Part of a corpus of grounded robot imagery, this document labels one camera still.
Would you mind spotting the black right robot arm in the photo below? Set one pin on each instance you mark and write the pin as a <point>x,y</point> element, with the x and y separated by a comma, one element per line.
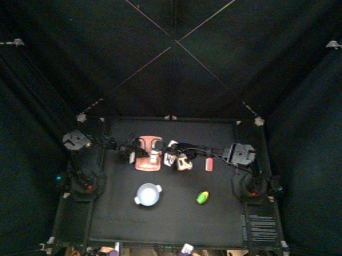
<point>239,153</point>

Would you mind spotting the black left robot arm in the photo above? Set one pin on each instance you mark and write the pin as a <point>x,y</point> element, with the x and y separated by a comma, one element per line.
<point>74,139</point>

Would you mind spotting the pink tray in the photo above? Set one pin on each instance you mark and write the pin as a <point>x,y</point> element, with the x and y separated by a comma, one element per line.
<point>144,165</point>

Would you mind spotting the small red toy piece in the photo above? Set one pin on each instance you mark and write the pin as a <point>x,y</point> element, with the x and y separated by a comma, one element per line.
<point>208,164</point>

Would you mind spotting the green yellow toy food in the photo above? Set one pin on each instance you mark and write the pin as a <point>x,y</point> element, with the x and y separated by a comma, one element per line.
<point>201,197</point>

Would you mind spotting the blue white toy pot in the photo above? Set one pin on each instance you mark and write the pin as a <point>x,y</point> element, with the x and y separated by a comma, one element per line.
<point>147,195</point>

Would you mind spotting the blue indicator light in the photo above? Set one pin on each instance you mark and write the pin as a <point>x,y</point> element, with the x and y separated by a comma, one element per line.
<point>58,178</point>

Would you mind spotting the white text label sticker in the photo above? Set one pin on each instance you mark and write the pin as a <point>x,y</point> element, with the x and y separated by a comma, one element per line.
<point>262,226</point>

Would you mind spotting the purple white small object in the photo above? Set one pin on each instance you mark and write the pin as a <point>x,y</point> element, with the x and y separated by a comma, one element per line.
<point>115,249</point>
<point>187,250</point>

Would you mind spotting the grey metal frame bracket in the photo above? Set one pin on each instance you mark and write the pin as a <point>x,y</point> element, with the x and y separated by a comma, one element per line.
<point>259,121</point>
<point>80,117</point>
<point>332,44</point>
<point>16,42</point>
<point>44,247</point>
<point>169,117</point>

